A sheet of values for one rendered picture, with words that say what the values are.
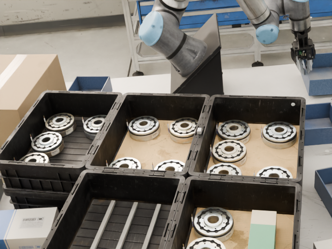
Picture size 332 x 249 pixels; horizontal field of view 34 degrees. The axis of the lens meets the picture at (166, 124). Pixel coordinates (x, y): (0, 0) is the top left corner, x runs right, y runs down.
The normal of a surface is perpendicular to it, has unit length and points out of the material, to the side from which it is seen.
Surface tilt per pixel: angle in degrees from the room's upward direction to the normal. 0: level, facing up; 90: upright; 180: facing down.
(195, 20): 90
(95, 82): 90
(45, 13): 90
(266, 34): 101
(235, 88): 0
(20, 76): 0
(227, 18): 90
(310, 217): 0
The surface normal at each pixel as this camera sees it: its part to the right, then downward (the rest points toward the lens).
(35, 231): -0.12, -0.81
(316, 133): -0.02, 0.58
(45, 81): 0.97, 0.02
